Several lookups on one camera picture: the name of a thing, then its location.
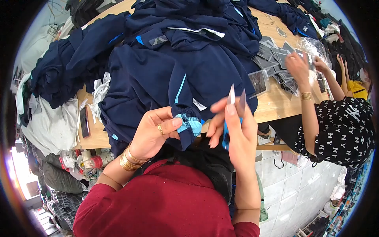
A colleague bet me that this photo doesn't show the person's left hand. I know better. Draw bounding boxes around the person's left hand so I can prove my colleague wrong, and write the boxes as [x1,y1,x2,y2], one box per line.
[130,107,183,162]

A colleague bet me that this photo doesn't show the person's right hand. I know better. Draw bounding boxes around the person's right hand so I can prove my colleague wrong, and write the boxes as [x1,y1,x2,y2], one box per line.
[206,97,259,171]

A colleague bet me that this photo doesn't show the blue thread snips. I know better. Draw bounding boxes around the blue thread snips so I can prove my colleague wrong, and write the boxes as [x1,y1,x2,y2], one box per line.
[221,84,247,151]

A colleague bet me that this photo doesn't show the navy garment with blue cuff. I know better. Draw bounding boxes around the navy garment with blue cuff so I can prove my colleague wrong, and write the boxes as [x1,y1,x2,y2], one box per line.
[99,44,259,152]

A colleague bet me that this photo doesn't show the gold bangles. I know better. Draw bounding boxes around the gold bangles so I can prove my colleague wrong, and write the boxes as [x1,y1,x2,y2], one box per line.
[119,142,150,172]

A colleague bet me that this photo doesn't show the hang tag in clear sleeve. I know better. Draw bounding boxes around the hang tag in clear sleeve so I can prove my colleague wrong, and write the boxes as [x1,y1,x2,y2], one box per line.
[248,69,271,99]

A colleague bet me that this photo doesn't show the black phone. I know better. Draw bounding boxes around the black phone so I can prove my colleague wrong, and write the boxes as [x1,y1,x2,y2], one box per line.
[79,106,91,139]

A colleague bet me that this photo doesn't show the white fabric strips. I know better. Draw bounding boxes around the white fabric strips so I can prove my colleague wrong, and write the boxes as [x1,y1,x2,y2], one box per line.
[78,72,112,124]

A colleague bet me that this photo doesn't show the person's body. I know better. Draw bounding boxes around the person's body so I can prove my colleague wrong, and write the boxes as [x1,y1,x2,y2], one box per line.
[72,158,261,237]

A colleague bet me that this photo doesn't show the green cloth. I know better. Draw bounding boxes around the green cloth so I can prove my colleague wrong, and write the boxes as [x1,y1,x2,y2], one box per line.
[255,172,270,223]

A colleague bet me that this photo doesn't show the pile of grey hang tags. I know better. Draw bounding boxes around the pile of grey hang tags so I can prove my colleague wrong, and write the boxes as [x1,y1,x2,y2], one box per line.
[251,36,315,97]

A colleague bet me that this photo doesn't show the dark olive bag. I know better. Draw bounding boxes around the dark olive bag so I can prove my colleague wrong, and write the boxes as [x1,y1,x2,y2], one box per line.
[41,161,87,195]

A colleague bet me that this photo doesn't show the heap of white cloth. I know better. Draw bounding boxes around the heap of white cloth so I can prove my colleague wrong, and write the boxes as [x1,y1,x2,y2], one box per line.
[16,72,81,156]

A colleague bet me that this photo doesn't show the heap of navy garments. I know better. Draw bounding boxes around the heap of navy garments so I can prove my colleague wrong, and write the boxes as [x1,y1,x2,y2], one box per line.
[31,0,262,109]

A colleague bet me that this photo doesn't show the clear plastic bag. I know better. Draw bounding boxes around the clear plastic bag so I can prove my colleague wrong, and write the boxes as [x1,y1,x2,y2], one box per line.
[296,37,333,69]

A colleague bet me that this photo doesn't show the cluttered floor rack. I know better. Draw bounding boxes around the cluttered floor rack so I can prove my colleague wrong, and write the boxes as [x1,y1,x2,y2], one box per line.
[296,154,374,237]

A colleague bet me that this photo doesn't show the navy garment with blue trim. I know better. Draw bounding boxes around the navy garment with blue trim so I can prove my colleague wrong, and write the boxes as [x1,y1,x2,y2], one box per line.
[247,0,319,40]

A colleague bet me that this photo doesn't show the heap of dark clothes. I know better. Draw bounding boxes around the heap of dark clothes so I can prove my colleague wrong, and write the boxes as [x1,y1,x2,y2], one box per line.
[289,0,368,89]

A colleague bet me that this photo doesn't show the heap of black garments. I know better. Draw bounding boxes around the heap of black garments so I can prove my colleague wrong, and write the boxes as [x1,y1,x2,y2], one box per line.
[66,0,111,28]

